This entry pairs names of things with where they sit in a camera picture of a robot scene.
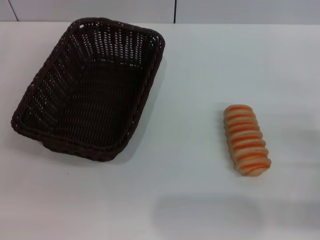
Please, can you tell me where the dark brown woven basket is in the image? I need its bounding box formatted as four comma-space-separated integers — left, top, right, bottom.
10, 16, 166, 161

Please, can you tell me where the orange striped bread roll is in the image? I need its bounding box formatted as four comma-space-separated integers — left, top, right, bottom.
223, 104, 272, 177

